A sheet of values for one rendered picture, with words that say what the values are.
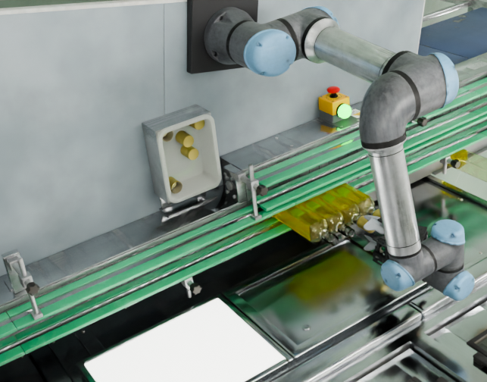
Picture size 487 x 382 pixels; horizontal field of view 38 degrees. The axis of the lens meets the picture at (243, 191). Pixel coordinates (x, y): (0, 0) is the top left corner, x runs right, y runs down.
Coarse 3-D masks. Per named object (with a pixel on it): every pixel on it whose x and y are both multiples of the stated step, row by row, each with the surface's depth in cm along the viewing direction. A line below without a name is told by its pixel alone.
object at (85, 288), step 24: (480, 120) 238; (312, 192) 207; (240, 216) 200; (264, 216) 199; (192, 240) 192; (216, 240) 192; (120, 264) 185; (144, 264) 184; (72, 288) 178; (96, 288) 177; (24, 312) 172; (48, 312) 170; (0, 336) 165
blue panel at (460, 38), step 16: (464, 16) 305; (480, 16) 303; (432, 32) 292; (448, 32) 290; (464, 32) 288; (480, 32) 286; (432, 48) 276; (448, 48) 274; (464, 48) 272; (480, 48) 270
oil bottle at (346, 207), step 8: (328, 192) 209; (328, 200) 205; (336, 200) 205; (344, 200) 204; (336, 208) 202; (344, 208) 200; (352, 208) 200; (344, 216) 200; (352, 216) 200; (352, 224) 202
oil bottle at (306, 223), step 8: (288, 208) 204; (296, 208) 203; (304, 208) 203; (280, 216) 207; (288, 216) 203; (296, 216) 200; (304, 216) 199; (312, 216) 199; (288, 224) 205; (296, 224) 201; (304, 224) 197; (312, 224) 195; (320, 224) 195; (304, 232) 198; (312, 232) 195; (320, 232) 195; (312, 240) 197; (320, 240) 196
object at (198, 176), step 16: (176, 128) 186; (192, 128) 198; (208, 128) 194; (160, 144) 185; (176, 144) 197; (192, 144) 200; (208, 144) 197; (176, 160) 199; (192, 160) 202; (208, 160) 201; (176, 176) 201; (192, 176) 204; (208, 176) 203; (192, 192) 197
